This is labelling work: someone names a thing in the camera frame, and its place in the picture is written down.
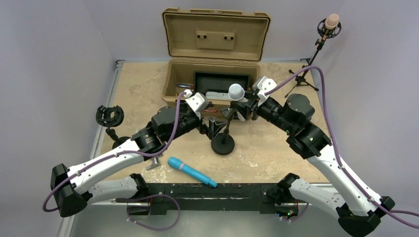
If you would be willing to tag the grey plastic bit case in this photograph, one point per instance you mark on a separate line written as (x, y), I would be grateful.
(211, 95)

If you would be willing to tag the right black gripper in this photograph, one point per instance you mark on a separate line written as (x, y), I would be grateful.
(251, 104)

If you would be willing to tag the black tripod mic stand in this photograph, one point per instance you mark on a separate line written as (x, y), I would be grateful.
(300, 79)

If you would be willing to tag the white chrome faucet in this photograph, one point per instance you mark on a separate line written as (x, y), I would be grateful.
(155, 163)

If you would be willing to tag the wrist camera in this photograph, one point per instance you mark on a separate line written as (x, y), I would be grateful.
(197, 102)
(262, 86)

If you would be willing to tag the tan plastic toolbox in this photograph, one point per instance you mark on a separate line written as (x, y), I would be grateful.
(211, 41)

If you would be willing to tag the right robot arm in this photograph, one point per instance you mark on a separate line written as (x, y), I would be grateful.
(357, 208)

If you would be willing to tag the blue microphone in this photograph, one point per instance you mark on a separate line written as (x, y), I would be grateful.
(183, 167)

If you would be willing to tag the pink microphone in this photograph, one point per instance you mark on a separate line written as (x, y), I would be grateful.
(330, 27)

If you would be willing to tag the red blue screwdriver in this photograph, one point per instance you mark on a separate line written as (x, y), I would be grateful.
(185, 86)

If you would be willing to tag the black toolbox tray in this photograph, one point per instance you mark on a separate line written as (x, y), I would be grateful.
(218, 82)

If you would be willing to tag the white microphone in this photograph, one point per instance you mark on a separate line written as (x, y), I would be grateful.
(236, 92)

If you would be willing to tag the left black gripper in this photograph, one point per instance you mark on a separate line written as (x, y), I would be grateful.
(213, 127)

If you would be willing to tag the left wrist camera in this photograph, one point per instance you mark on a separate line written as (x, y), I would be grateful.
(197, 102)

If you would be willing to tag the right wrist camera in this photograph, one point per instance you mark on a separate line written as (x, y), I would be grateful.
(262, 86)

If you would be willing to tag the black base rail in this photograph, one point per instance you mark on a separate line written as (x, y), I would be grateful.
(264, 198)

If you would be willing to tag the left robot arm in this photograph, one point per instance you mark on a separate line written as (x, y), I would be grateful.
(74, 188)

